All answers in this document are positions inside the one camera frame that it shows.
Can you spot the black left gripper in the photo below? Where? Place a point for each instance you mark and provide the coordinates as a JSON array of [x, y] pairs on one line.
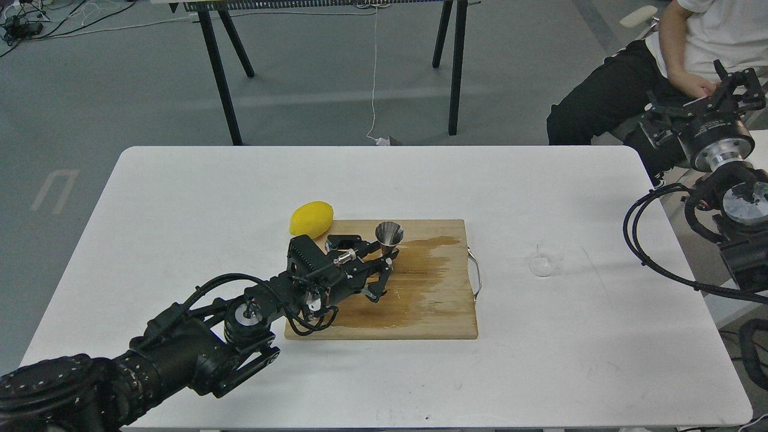
[[336, 275]]

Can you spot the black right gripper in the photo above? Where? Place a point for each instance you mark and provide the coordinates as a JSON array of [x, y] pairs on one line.
[[711, 140]]

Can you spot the steel double jigger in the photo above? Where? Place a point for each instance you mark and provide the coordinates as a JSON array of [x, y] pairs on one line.
[[389, 234]]

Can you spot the small clear glass cup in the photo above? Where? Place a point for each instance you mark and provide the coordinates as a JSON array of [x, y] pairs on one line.
[[546, 259]]

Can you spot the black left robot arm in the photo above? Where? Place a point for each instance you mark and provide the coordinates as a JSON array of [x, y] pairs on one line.
[[216, 340]]

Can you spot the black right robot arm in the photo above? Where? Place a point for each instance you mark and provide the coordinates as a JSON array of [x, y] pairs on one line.
[[728, 205]]

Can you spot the wooden cutting board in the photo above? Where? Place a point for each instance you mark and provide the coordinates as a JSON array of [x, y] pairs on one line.
[[429, 294]]

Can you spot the seated person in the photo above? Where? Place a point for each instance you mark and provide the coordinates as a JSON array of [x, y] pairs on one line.
[[675, 64]]

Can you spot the yellow lemon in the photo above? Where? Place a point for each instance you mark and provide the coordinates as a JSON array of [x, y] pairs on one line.
[[312, 219]]

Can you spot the office chair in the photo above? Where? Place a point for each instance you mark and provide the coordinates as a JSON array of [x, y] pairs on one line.
[[646, 17]]

